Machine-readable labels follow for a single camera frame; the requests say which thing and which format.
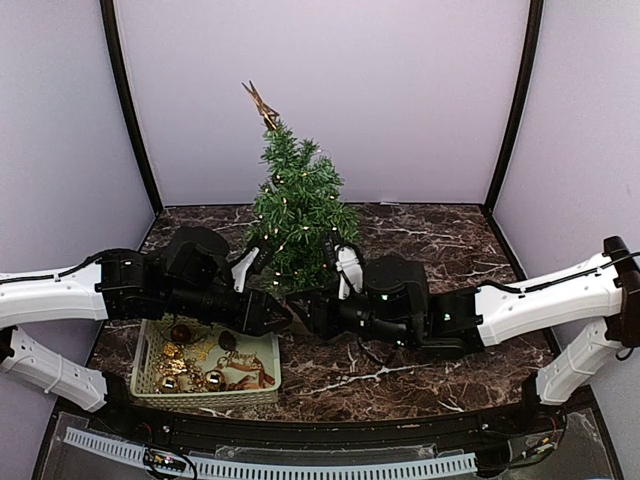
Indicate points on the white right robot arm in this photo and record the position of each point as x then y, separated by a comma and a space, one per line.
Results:
388, 299

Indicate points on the left black frame post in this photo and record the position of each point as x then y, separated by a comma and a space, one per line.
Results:
126, 101

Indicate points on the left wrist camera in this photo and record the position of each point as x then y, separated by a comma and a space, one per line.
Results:
256, 257

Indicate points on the black front table rail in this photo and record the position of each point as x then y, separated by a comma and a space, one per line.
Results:
480, 429

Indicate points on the green plastic basket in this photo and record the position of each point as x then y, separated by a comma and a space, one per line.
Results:
200, 355

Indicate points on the brown bauble ornament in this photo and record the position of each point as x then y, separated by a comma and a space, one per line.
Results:
180, 333

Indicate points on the small green christmas tree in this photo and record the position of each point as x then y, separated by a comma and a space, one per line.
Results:
300, 210

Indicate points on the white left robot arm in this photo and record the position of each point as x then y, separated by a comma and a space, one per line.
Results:
191, 277

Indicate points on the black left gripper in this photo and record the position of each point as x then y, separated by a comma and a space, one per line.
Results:
253, 316

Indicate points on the gold star tree topper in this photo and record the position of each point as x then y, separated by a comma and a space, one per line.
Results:
271, 117

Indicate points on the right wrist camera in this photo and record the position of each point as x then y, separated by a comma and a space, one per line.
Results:
345, 259

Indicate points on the gold merry christmas sign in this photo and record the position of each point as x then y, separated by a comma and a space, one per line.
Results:
248, 363

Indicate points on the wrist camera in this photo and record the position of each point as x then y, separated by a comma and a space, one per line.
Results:
345, 259
256, 257

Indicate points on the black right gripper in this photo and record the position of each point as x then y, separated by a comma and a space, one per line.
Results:
321, 312

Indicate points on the black frame post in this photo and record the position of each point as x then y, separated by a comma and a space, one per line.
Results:
126, 101
526, 64

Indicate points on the white cable duct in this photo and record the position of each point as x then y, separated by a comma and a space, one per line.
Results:
172, 465

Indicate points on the right black frame post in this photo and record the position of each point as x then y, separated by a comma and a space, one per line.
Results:
526, 64

